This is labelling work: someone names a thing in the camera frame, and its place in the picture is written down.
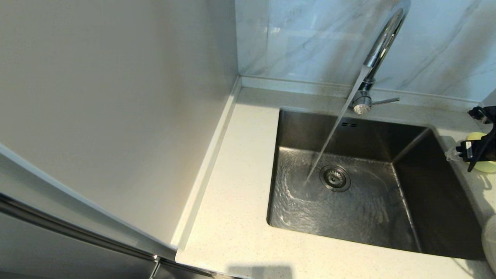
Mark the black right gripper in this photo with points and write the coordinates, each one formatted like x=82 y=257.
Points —
x=484 y=149

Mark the small yellow bowl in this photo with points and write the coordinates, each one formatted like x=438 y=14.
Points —
x=486 y=167

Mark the white round plate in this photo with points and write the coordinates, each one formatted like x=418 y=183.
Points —
x=490 y=244

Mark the chrome gooseneck kitchen faucet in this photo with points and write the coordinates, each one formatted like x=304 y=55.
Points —
x=384 y=37

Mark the stainless steel sink basin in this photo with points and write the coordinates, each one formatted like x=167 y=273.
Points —
x=368 y=221

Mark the round metal drain strainer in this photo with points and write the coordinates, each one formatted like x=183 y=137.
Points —
x=334 y=178

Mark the white tall cabinet side panel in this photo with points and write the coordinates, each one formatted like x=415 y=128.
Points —
x=116 y=97

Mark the grey steel appliance front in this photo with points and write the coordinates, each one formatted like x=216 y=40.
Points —
x=58 y=252

